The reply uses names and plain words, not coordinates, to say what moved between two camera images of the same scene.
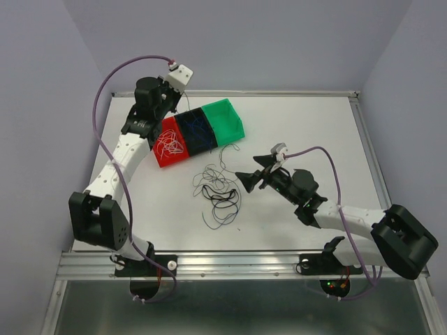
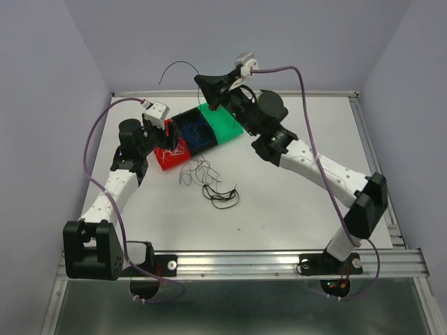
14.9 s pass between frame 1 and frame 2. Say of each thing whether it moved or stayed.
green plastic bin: stayed
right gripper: moved
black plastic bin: stayed
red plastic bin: stayed
